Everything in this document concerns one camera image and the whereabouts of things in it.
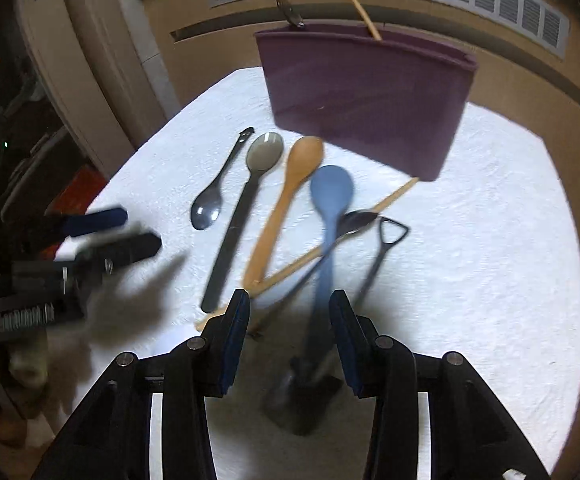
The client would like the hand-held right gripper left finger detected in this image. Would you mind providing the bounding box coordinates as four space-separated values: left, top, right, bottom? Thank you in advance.
30 287 252 480

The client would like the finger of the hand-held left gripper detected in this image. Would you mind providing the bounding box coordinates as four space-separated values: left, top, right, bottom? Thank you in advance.
77 232 163 281
45 206 129 241

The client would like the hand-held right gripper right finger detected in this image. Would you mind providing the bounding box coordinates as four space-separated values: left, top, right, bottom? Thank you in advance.
329 289 553 480

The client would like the black loop-handled spatula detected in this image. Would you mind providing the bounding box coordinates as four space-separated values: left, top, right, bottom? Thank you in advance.
265 216 411 436

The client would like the blue plastic spoon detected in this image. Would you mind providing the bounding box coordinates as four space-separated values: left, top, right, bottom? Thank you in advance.
305 165 356 361

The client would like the grey flat-handled spoon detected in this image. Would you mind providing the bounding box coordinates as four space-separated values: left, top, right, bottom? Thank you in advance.
200 131 286 314

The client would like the wooden spoon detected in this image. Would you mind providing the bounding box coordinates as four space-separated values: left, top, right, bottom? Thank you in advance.
242 136 326 291

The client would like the purple plastic container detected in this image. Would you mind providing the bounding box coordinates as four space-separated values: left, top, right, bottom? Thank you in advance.
254 24 478 182

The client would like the person's left hand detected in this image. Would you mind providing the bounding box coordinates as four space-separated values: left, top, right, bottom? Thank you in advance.
7 332 51 391

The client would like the red box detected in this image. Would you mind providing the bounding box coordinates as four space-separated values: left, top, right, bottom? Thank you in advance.
45 167 108 221

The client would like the small translucent black spoon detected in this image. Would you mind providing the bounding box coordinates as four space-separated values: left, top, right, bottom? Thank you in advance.
190 127 256 231

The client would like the dark metal spoon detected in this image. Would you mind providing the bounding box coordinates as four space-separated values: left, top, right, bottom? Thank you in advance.
250 209 380 336

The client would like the white table cloth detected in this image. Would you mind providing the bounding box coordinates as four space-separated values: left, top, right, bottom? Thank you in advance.
52 66 580 480

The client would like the wooden chopstick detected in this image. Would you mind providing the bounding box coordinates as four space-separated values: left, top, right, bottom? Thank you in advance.
195 176 420 332
346 0 383 42

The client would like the black utensil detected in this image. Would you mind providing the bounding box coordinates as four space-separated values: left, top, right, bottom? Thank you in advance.
275 0 307 31

